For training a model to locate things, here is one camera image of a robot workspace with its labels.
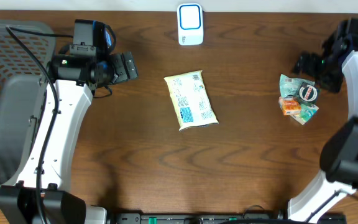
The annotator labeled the dark green snack packet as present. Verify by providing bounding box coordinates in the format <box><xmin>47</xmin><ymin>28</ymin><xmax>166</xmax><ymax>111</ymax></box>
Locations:
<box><xmin>295</xmin><ymin>82</ymin><xmax>320</xmax><ymax>105</ymax></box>

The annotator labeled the small green tissue pack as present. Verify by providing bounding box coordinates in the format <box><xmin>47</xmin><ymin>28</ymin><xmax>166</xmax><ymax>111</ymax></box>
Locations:
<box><xmin>291</xmin><ymin>104</ymin><xmax>319</xmax><ymax>125</ymax></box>

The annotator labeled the orange tissue pack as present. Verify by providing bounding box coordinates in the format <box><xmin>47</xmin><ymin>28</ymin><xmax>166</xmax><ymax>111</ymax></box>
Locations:
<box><xmin>278</xmin><ymin>96</ymin><xmax>301</xmax><ymax>116</ymax></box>

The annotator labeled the yellow snack bag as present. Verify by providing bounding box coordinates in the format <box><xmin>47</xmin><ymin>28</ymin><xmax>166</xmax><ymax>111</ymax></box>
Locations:
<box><xmin>164</xmin><ymin>70</ymin><xmax>219</xmax><ymax>131</ymax></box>

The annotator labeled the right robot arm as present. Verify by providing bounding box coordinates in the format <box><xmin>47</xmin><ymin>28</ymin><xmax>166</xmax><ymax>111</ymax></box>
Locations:
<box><xmin>276</xmin><ymin>18</ymin><xmax>358</xmax><ymax>223</ymax></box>

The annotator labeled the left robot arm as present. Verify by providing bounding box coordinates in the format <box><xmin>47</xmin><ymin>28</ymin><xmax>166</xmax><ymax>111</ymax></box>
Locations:
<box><xmin>0</xmin><ymin>19</ymin><xmax>139</xmax><ymax>223</ymax></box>

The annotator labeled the white barcode scanner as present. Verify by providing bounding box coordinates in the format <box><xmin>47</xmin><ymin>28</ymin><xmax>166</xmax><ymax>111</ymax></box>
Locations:
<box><xmin>177</xmin><ymin>3</ymin><xmax>204</xmax><ymax>46</ymax></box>

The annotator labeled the grey plastic basket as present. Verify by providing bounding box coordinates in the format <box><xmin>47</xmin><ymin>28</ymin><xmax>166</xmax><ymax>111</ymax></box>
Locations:
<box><xmin>0</xmin><ymin>20</ymin><xmax>55</xmax><ymax>187</ymax></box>

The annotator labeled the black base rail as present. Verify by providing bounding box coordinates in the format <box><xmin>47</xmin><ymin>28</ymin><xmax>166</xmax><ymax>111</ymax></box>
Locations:
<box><xmin>110</xmin><ymin>212</ymin><xmax>347</xmax><ymax>224</ymax></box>

